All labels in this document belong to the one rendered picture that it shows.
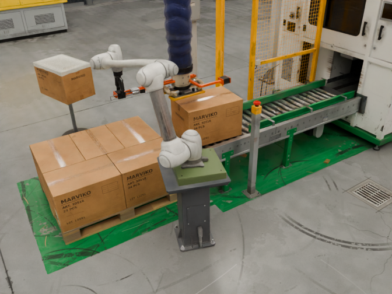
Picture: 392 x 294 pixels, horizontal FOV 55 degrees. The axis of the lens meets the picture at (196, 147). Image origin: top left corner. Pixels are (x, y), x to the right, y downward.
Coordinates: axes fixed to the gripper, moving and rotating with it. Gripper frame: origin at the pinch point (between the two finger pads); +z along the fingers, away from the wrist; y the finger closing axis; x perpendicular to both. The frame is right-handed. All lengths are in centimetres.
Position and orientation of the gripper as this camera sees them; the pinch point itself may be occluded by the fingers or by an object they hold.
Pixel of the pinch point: (120, 93)
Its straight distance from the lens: 331.3
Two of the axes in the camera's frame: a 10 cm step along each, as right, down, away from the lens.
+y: -5.2, -4.3, 7.4
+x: -8.5, 2.9, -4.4
